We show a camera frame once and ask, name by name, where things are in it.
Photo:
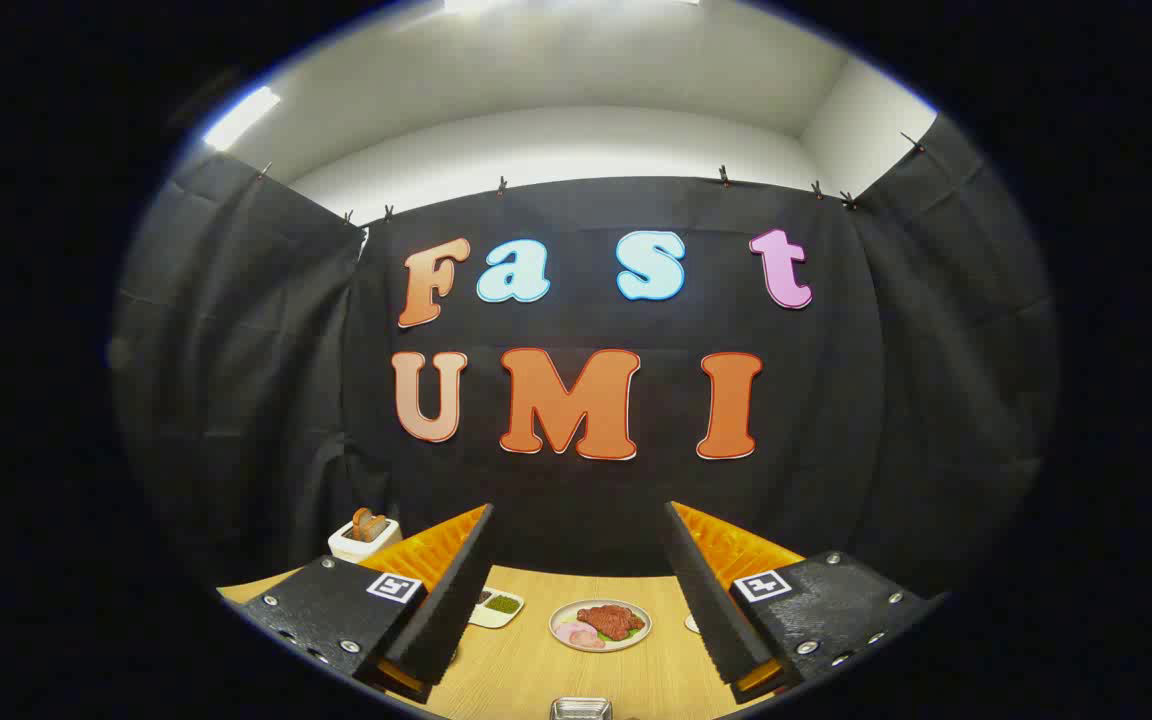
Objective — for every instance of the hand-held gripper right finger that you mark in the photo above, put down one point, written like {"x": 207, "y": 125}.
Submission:
{"x": 711, "y": 600}

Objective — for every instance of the brown steak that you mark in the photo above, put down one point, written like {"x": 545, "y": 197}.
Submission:
{"x": 611, "y": 620}

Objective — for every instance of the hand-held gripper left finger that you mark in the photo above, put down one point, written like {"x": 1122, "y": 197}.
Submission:
{"x": 451, "y": 600}

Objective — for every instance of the white divided dish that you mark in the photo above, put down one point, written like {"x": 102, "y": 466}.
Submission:
{"x": 484, "y": 615}

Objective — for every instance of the pale pink ham slice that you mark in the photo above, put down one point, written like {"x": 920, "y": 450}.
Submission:
{"x": 566, "y": 630}

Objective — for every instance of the white round dinner plate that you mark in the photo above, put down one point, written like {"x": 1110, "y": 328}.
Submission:
{"x": 636, "y": 640}

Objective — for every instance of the white toaster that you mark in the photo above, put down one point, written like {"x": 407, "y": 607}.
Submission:
{"x": 351, "y": 545}

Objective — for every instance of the pile of green beans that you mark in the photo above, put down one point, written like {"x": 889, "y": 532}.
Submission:
{"x": 504, "y": 603}

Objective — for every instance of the salmon pink ham slice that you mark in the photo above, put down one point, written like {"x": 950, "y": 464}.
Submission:
{"x": 588, "y": 640}

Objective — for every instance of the toasted bread slice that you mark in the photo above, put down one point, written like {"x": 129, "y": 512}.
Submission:
{"x": 361, "y": 522}
{"x": 377, "y": 526}

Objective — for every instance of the ceiling light panel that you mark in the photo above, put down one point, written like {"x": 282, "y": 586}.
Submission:
{"x": 241, "y": 117}

